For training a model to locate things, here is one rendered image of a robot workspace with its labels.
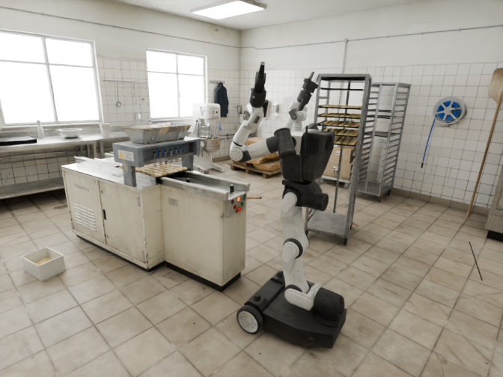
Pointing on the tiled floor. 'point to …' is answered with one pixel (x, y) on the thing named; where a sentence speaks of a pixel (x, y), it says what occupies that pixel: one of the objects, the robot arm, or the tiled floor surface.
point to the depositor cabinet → (116, 215)
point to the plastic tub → (43, 263)
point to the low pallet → (254, 170)
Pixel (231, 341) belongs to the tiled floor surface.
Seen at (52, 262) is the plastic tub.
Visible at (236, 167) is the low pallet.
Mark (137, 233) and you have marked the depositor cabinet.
